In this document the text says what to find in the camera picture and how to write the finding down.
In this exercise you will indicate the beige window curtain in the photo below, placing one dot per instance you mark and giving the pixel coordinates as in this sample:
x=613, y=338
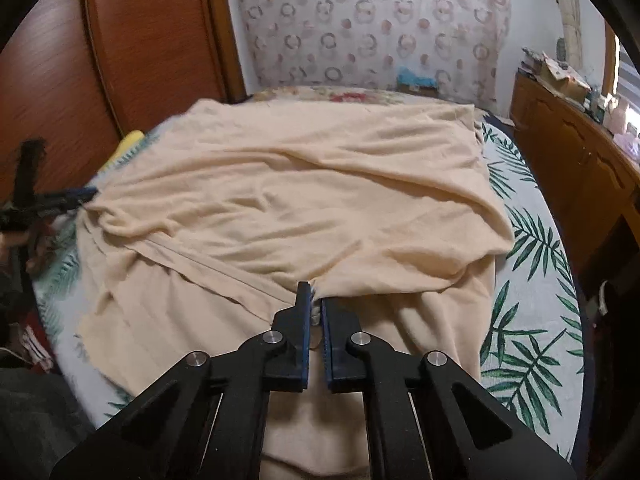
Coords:
x=570, y=20

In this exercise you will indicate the window blinds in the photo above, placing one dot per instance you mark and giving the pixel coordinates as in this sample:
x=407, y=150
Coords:
x=630, y=70

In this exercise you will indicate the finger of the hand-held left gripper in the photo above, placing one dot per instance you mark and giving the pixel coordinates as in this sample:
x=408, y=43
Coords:
x=70, y=197

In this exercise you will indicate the open cardboard box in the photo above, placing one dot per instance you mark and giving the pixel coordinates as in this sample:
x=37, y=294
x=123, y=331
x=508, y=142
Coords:
x=565, y=82

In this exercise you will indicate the person's dark clothing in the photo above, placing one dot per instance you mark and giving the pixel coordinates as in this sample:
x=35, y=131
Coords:
x=40, y=425

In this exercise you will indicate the leaf print bed sheet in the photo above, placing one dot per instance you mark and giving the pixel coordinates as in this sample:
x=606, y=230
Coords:
x=530, y=310

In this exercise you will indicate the wooden headboard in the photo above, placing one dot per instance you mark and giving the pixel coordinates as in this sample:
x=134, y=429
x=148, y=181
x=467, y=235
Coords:
x=150, y=35

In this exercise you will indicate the circle pattern curtain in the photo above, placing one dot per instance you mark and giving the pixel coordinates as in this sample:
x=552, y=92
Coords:
x=375, y=10

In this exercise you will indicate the beige printed t-shirt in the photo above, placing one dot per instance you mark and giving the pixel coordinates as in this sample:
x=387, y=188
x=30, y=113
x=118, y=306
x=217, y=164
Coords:
x=300, y=200

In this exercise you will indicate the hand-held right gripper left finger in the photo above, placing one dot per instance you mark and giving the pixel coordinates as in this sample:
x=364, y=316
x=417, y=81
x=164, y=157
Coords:
x=292, y=355

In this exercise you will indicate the floral blanket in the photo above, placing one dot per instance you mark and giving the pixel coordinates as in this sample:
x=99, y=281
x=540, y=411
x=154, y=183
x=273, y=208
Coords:
x=350, y=96

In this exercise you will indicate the wooden cabinet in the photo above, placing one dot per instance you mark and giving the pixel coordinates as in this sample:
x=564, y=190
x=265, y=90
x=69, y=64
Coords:
x=565, y=150

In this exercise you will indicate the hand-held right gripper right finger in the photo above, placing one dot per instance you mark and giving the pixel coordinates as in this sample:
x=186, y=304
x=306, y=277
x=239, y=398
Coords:
x=340, y=355

